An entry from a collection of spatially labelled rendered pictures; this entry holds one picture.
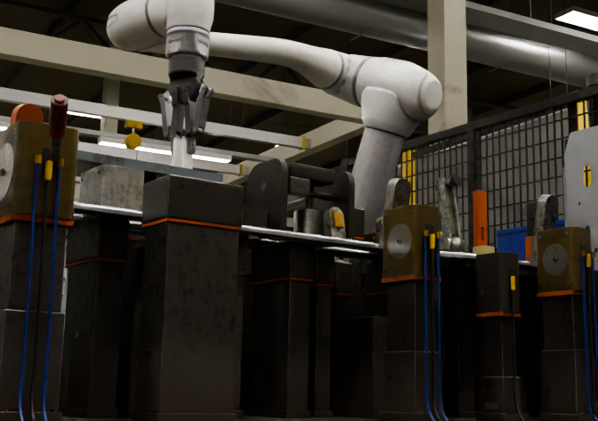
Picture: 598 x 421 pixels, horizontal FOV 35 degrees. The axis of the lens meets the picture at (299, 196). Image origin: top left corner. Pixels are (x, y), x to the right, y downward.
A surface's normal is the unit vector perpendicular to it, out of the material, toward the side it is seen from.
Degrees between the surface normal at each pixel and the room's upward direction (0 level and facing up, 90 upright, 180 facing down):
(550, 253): 90
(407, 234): 90
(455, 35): 90
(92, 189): 90
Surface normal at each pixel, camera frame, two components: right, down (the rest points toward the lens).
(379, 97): -0.62, -0.06
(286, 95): 0.49, -0.16
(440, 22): -0.87, -0.11
